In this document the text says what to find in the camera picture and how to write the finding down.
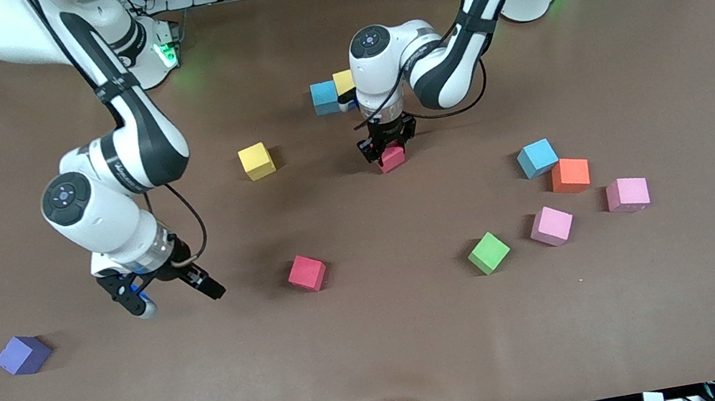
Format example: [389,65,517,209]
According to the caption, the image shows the blue foam cube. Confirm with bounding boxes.
[309,79,344,118]
[514,136,562,182]

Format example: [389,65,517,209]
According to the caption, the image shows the green foam cube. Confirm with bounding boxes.
[464,228,515,279]

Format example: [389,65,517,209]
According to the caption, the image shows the orange foam cube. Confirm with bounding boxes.
[548,154,594,198]

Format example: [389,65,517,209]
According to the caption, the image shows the yellow foam cube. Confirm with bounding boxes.
[236,140,278,184]
[331,69,357,98]

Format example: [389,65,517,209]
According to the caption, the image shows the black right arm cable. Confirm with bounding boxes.
[27,0,213,285]

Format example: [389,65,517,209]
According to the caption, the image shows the purple foam cube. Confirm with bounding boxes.
[0,330,56,381]

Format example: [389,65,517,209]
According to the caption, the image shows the red foam cube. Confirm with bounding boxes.
[375,142,411,175]
[284,251,331,296]

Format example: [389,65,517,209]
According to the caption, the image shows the pink foam cube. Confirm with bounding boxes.
[603,173,653,217]
[524,201,579,252]

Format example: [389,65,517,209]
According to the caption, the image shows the paper table cover sheet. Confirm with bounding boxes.
[0,0,715,401]

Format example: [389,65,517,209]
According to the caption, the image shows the white right camera mount bracket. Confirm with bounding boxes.
[88,249,125,282]

